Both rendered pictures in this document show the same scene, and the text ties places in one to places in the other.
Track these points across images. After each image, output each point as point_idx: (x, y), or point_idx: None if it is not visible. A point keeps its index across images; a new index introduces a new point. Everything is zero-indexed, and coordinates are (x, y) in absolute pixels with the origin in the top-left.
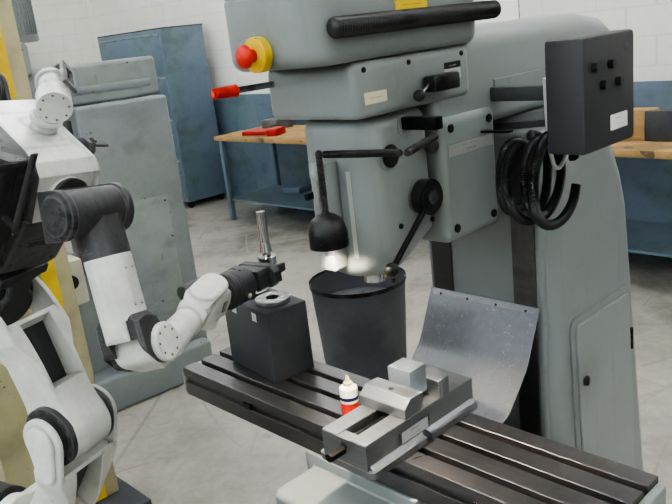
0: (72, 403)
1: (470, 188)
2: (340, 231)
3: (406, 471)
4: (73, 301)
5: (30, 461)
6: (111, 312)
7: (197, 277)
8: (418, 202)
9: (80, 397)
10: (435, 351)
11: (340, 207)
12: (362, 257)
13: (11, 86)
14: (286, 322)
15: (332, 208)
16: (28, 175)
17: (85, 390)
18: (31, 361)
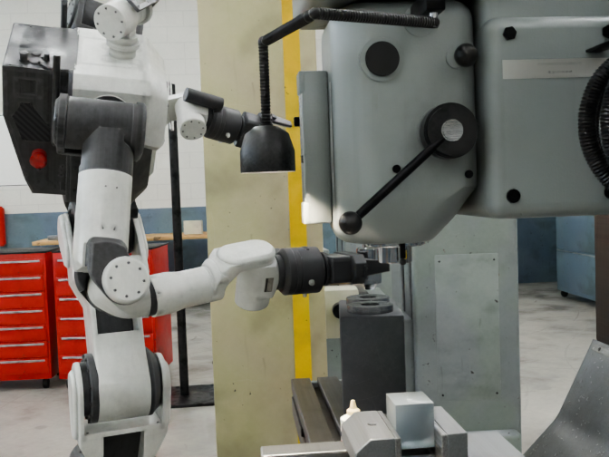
0: (111, 356)
1: (552, 138)
2: (267, 146)
3: None
4: (321, 324)
5: None
6: (77, 230)
7: (574, 379)
8: (422, 134)
9: (123, 354)
10: (566, 434)
11: (325, 136)
12: (339, 208)
13: (298, 96)
14: (370, 336)
15: (310, 134)
16: (53, 80)
17: (133, 350)
18: (86, 300)
